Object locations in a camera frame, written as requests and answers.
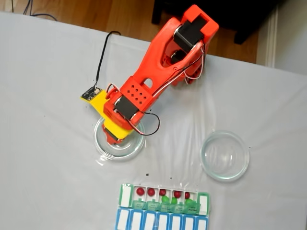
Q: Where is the white wall trim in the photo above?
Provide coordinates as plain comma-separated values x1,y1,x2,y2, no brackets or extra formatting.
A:
265,9,280,68

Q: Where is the black camera cable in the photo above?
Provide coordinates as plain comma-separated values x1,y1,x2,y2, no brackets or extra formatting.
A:
95,31,122,91

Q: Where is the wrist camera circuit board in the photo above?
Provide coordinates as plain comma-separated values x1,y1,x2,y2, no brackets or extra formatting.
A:
81,87,103,101

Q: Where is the blue weekly pill organizer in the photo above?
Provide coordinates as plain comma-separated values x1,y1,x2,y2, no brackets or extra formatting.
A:
115,207,208,230

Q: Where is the white plastic table cover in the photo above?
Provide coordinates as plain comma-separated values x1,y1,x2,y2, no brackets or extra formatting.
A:
0,11,307,230

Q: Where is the green weekly pill organizer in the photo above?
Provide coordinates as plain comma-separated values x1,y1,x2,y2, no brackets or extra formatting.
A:
119,183,212,216

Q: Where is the clear glass bowl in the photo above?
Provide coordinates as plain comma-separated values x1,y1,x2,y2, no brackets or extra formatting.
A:
93,117,146,161
200,130,250,182

